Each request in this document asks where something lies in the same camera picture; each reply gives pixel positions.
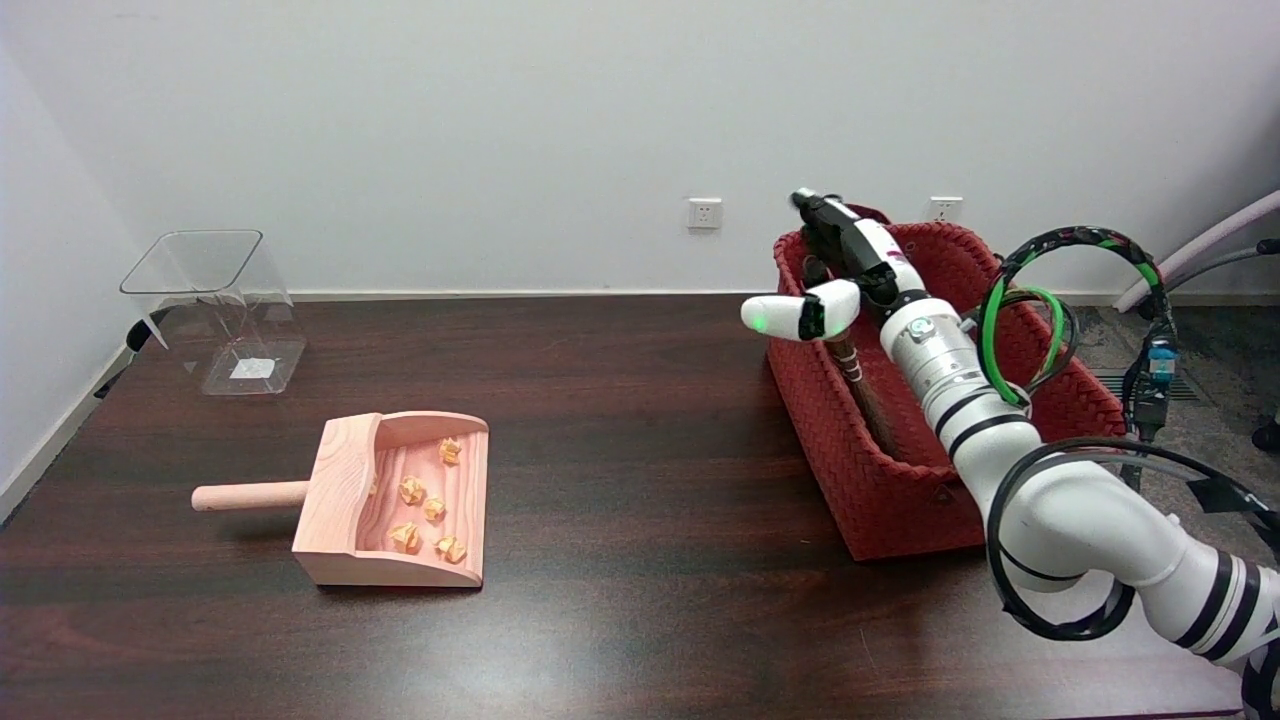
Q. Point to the yellow crumpled paper ball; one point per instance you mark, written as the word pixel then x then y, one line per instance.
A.
pixel 404 537
pixel 433 508
pixel 411 489
pixel 450 451
pixel 451 548

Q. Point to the clear plastic container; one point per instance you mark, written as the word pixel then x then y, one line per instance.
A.
pixel 215 300

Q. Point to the brown bristle hand broom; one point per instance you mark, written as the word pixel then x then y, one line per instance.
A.
pixel 870 400

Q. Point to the grey office chair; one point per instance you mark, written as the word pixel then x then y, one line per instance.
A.
pixel 1220 235

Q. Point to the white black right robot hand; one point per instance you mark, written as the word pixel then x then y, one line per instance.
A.
pixel 850 250

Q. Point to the metal floor vent grille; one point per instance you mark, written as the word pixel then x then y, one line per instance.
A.
pixel 1110 386

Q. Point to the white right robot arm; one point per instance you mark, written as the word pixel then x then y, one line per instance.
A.
pixel 1070 520

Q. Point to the white wall outlet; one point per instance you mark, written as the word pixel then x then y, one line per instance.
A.
pixel 945 209
pixel 704 213

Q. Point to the red woven storage basket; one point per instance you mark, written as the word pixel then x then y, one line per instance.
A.
pixel 880 500

